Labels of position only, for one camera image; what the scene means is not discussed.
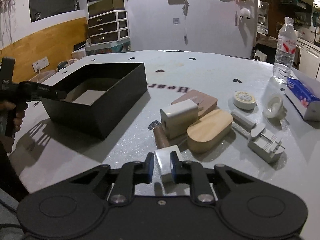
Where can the clear plastic container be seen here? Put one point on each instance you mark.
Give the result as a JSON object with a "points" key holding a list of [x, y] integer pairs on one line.
{"points": [[47, 76]]}

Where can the dark drawer cabinet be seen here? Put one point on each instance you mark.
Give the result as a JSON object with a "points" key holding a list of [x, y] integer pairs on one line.
{"points": [[107, 28]]}

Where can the white plush toy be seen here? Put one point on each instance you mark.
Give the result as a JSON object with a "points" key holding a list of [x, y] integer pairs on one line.
{"points": [[245, 13]]}

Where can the white cylinder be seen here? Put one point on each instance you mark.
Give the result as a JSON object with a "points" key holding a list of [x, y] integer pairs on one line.
{"points": [[242, 118]]}

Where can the person's left hand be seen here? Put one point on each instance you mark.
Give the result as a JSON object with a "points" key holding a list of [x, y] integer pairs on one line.
{"points": [[18, 116]]}

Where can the light wooden oval case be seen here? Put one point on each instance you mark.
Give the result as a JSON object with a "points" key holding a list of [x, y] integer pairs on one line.
{"points": [[208, 130]]}

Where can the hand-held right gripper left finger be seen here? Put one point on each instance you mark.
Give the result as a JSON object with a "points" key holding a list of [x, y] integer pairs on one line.
{"points": [[149, 167]]}

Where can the black cardboard box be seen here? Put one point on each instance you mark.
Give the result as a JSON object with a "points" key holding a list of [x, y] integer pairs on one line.
{"points": [[110, 110]]}

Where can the glass tank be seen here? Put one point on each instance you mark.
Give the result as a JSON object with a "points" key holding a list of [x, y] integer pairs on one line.
{"points": [[105, 3]]}

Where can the brown wooden cylinder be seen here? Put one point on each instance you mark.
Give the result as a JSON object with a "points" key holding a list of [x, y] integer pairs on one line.
{"points": [[161, 138]]}

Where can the small white box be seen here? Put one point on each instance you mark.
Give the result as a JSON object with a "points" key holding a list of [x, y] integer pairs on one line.
{"points": [[165, 163]]}

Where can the grey wall switch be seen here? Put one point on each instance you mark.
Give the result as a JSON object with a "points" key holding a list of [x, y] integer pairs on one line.
{"points": [[176, 21]]}

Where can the pinkish wooden block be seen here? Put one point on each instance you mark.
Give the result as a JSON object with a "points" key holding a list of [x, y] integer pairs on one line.
{"points": [[203, 102]]}

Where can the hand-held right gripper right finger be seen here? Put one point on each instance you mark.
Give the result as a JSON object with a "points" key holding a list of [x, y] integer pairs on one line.
{"points": [[173, 167]]}

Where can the white charger block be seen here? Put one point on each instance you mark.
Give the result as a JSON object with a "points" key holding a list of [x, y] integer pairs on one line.
{"points": [[178, 117]]}

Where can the blue white tissue pack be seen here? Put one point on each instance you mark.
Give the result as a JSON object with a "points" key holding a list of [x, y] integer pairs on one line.
{"points": [[301, 92]]}

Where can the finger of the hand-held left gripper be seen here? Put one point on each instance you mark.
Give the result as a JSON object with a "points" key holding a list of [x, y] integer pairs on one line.
{"points": [[45, 90]]}

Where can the white wall outlet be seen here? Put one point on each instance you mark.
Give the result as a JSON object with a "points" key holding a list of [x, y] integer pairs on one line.
{"points": [[40, 64]]}

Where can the clear water bottle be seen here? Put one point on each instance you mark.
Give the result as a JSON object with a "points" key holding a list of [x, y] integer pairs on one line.
{"points": [[285, 55]]}

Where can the clear plastic cup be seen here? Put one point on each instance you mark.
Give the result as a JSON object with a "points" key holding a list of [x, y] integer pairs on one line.
{"points": [[274, 106]]}

